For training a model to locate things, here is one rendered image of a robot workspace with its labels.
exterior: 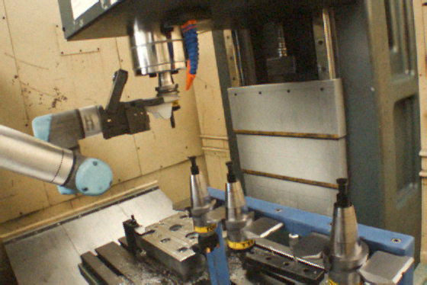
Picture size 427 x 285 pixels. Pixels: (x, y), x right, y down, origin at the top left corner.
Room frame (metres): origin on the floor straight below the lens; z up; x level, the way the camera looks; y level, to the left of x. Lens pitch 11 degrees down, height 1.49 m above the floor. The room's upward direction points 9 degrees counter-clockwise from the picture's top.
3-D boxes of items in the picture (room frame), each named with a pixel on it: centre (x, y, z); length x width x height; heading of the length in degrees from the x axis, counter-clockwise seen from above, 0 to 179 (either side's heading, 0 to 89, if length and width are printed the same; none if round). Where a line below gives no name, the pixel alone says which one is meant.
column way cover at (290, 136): (1.18, -0.25, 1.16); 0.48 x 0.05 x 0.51; 38
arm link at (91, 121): (0.80, 0.29, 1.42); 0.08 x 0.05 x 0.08; 27
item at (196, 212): (0.67, 0.05, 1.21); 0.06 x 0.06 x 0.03
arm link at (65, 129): (0.77, 0.36, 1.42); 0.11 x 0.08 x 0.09; 117
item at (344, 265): (0.41, -0.16, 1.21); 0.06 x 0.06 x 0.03
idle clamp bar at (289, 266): (0.81, -0.12, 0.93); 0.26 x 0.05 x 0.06; 43
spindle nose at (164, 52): (0.90, 0.10, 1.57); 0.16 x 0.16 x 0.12
